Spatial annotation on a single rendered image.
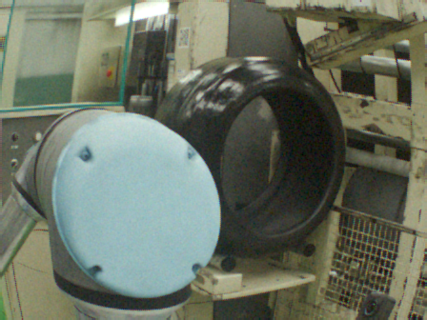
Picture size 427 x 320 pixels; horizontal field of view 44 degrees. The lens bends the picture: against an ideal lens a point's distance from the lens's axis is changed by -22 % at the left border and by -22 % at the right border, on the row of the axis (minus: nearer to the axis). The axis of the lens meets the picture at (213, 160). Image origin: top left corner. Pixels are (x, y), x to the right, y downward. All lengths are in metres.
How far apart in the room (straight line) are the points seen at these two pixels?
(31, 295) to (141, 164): 1.81
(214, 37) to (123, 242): 1.64
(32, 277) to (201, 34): 1.07
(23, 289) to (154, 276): 1.78
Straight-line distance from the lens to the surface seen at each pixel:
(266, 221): 1.99
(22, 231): 1.15
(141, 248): 0.40
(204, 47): 1.98
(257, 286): 1.79
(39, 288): 2.18
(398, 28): 1.75
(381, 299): 0.68
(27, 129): 2.08
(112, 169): 0.39
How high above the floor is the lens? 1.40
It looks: 8 degrees down
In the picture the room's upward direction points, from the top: 3 degrees clockwise
